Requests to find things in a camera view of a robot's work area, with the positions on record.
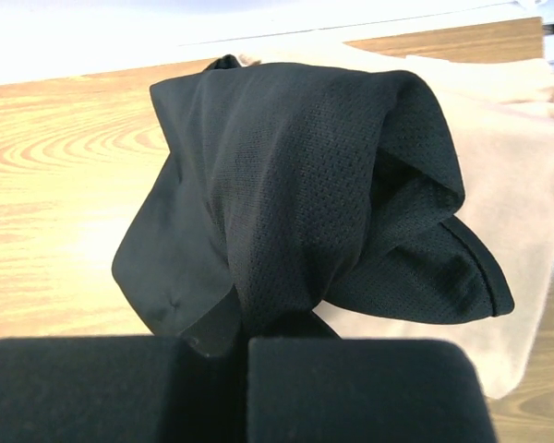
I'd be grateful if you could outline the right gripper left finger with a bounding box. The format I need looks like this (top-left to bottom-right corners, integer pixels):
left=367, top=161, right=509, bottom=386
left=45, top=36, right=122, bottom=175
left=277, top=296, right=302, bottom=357
left=0, top=336, right=240, bottom=442

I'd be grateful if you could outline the folded beige t shirt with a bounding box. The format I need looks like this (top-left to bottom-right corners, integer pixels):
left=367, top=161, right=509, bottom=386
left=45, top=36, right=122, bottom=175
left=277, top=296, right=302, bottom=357
left=237, top=43, right=554, bottom=399

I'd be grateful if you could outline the black t shirt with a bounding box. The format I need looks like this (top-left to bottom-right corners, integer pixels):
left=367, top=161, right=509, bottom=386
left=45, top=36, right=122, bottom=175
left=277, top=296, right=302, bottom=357
left=112, top=57, right=514, bottom=335

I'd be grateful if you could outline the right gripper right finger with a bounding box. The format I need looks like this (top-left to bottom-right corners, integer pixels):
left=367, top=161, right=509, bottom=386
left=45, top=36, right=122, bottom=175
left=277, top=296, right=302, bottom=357
left=247, top=317, right=497, bottom=442

